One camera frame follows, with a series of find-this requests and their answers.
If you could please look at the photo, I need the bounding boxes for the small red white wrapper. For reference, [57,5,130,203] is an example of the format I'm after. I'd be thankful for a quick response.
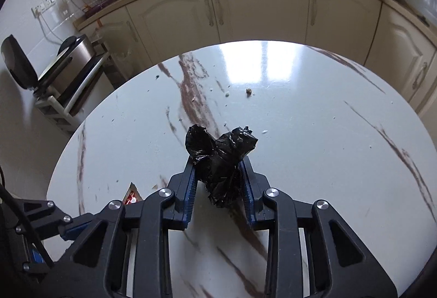
[123,183,143,205]

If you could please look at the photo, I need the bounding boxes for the black plastic bag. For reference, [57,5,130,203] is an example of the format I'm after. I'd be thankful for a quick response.
[185,124,258,208]

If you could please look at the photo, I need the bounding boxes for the black open rice cooker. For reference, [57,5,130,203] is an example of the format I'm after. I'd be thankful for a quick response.
[1,35,96,95]

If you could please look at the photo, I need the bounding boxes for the wall power outlet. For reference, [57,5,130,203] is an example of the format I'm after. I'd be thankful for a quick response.
[31,0,55,18]

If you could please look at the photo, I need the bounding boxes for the round white marble table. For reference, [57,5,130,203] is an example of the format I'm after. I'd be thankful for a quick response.
[47,41,436,294]

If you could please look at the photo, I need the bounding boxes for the cream lower cabinets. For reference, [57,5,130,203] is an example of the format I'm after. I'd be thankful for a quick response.
[78,0,436,121]

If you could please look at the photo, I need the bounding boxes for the white rolling storage cart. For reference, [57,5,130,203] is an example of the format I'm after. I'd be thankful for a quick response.
[34,52,115,136]

